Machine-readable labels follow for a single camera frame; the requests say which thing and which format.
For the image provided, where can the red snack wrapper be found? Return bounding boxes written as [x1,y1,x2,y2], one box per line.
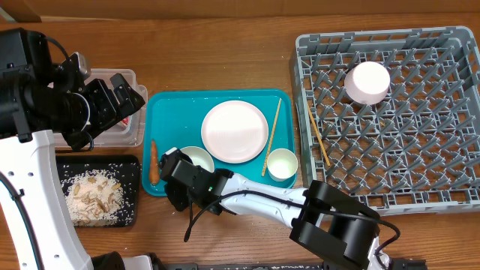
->
[118,117,130,128]

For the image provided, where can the white bowl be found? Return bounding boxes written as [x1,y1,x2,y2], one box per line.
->
[181,146,215,173]

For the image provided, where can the orange carrot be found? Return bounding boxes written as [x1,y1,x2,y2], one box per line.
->
[148,140,160,186]

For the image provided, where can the teal plastic serving tray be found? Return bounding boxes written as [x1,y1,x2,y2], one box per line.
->
[142,88,296,197]

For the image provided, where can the grey dishwasher rack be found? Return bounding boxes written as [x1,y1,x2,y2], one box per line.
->
[291,26,479,215]

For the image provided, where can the black plastic tray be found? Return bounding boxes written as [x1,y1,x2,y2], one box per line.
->
[55,154,143,229]

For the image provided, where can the clear plastic bin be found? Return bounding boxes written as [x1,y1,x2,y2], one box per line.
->
[48,68,149,149]

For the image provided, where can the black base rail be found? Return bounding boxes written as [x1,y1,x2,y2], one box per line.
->
[164,259,428,270]

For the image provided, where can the large pink plate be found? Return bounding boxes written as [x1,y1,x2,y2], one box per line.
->
[201,100,269,164]

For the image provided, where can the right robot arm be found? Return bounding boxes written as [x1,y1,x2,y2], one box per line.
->
[157,148,427,269]

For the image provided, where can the rice and food scraps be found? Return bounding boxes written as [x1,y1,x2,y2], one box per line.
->
[59,160,138,228]

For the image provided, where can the white plastic cup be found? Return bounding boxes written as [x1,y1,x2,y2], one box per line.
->
[267,148,298,182]

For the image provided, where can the wooden chopstick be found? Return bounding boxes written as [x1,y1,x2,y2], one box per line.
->
[261,98,282,177]
[307,108,331,167]

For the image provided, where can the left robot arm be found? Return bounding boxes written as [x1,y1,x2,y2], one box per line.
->
[1,28,162,269]

